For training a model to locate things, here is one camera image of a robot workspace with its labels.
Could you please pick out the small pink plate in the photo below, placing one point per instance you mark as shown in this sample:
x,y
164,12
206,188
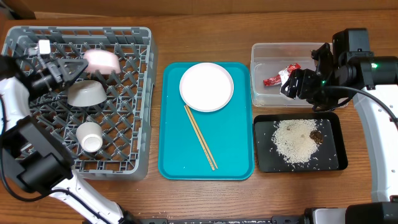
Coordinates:
x,y
103,61

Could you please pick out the red snack wrapper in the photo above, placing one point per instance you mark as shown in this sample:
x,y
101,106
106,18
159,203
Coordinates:
x,y
276,79

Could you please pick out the large white plate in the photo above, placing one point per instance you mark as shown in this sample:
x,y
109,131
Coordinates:
x,y
206,87

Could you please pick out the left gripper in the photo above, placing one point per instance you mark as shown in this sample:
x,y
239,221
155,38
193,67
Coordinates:
x,y
62,70

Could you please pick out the black plastic tray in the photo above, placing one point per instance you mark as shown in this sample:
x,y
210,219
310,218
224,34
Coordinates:
x,y
330,155

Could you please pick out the grey bowl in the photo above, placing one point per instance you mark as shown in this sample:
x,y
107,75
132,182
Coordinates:
x,y
86,93

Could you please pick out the white cup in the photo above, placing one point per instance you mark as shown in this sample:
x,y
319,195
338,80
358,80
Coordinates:
x,y
89,135

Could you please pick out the grey plastic dish rack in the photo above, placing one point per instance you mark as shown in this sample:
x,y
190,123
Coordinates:
x,y
124,116

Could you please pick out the teal plastic tray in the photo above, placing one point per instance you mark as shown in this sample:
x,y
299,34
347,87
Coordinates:
x,y
227,132

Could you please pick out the white rice pile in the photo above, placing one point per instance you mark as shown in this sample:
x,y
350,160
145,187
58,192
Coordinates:
x,y
293,141

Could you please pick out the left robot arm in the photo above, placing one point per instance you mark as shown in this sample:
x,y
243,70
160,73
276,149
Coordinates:
x,y
34,163

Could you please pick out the clear plastic bin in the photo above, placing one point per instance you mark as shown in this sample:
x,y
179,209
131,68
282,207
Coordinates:
x,y
267,60

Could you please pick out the brown food scrap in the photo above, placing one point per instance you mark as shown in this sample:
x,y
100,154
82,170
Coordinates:
x,y
317,137

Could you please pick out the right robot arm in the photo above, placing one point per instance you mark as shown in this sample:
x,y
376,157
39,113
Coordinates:
x,y
346,70

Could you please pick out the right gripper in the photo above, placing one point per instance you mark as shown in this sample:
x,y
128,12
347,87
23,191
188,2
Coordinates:
x,y
298,86

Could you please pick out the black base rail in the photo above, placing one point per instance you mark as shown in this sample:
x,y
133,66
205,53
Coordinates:
x,y
217,220

